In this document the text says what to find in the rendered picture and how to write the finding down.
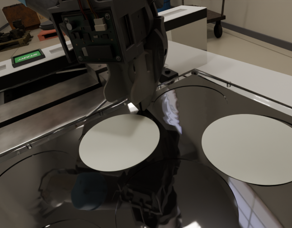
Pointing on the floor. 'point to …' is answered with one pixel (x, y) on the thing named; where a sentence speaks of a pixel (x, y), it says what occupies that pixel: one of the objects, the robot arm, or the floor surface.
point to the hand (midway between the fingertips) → (143, 99)
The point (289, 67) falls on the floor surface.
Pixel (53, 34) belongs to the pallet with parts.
